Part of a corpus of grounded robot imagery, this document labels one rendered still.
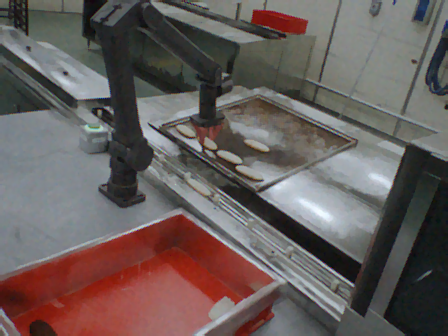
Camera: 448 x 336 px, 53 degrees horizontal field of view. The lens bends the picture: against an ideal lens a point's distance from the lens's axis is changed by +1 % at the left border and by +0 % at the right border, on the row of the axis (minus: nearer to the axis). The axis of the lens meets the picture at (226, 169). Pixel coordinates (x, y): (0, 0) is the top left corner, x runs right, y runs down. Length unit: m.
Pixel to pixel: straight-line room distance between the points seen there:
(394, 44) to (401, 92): 0.49
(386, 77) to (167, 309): 4.42
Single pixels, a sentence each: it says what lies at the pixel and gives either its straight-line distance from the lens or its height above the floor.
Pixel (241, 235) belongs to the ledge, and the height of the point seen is 0.86.
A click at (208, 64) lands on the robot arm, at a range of 1.36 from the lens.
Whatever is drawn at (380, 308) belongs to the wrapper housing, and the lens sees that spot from 0.75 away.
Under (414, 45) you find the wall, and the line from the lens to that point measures 5.00.
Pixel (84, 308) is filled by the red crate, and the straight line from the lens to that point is 0.96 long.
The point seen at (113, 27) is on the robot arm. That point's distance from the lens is 1.06.
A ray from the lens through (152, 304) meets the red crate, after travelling 0.97.
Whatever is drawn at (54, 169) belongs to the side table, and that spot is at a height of 0.82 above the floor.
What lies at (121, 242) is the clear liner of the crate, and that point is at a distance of 0.99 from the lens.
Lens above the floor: 1.49
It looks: 25 degrees down
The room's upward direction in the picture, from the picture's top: 11 degrees clockwise
